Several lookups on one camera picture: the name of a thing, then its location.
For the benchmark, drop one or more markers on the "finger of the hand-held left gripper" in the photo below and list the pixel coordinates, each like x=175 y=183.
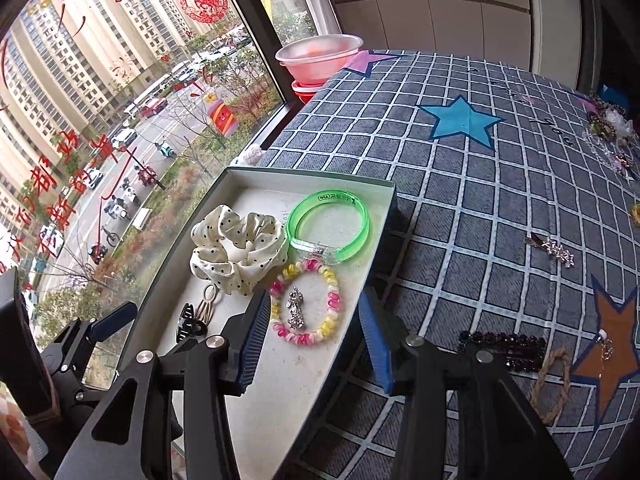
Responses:
x=115 y=317

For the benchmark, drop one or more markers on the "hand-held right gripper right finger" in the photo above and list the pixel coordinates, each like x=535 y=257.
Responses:
x=376 y=345

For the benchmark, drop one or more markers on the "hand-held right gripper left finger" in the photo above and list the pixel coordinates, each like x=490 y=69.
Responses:
x=255 y=345

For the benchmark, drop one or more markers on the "black claw hair clip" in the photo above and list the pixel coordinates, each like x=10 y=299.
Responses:
x=190 y=327

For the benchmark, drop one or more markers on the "dark box tray white inside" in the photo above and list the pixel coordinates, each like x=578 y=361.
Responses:
x=280 y=410

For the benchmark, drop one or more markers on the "white polka dot scrunchie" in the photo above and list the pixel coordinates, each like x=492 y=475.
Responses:
x=235 y=250

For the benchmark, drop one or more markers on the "green translucent bangle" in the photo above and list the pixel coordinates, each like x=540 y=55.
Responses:
x=300 y=220

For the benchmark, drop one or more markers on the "pile of assorted jewelry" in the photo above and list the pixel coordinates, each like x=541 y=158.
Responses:
x=610 y=130

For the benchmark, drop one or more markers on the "black rhinestone hair clip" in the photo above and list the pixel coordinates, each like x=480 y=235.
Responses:
x=500 y=350

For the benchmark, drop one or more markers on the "silver star hair clip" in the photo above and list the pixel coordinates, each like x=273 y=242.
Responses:
x=555 y=250

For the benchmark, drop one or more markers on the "colourful lantern window sticker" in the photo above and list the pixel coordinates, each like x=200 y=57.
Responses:
x=222 y=115

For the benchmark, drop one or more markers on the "red plastic basin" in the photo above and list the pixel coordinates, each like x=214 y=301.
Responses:
x=305 y=92

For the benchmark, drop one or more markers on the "pink plastic basin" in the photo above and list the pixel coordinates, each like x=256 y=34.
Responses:
x=320 y=57

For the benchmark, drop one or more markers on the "white cabinet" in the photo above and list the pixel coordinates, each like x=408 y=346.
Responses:
x=425 y=20

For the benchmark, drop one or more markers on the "red horse window sticker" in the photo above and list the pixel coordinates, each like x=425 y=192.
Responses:
x=205 y=0

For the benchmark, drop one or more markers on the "window with dark frame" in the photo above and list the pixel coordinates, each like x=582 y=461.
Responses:
x=100 y=85

